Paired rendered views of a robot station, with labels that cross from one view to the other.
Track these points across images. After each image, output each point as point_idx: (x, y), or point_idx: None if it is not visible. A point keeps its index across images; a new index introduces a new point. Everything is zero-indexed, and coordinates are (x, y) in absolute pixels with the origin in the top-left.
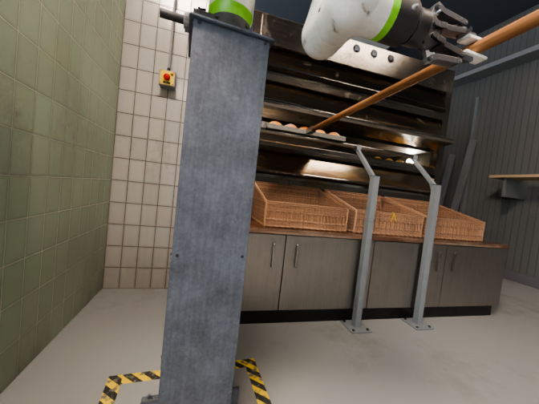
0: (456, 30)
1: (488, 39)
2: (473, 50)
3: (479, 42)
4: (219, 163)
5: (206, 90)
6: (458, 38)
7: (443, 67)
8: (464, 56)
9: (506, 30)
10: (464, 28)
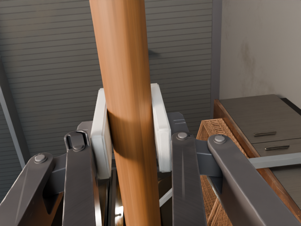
0: (85, 189)
1: (131, 65)
2: (144, 115)
3: (127, 100)
4: None
5: None
6: (96, 176)
7: (157, 200)
8: (191, 133)
9: (120, 0)
10: (70, 158)
